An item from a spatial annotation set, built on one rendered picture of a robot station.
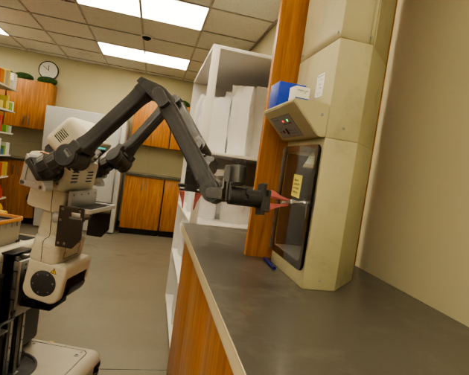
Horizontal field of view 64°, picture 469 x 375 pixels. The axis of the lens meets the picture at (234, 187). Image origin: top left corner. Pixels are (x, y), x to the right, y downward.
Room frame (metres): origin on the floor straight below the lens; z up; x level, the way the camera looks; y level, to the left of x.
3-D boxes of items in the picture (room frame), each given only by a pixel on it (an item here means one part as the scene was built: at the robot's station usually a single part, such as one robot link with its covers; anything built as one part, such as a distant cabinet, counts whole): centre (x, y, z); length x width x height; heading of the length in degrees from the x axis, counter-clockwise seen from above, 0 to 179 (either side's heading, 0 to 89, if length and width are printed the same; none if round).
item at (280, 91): (1.36, -0.14, 1.56); 0.10 x 0.10 x 0.09; 13
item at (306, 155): (1.29, -0.21, 1.19); 0.30 x 0.01 x 0.40; 12
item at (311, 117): (1.28, -0.16, 1.46); 0.32 x 0.12 x 0.10; 13
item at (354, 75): (1.32, -0.34, 1.33); 0.32 x 0.25 x 0.77; 13
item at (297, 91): (1.24, -0.17, 1.54); 0.05 x 0.05 x 0.06; 17
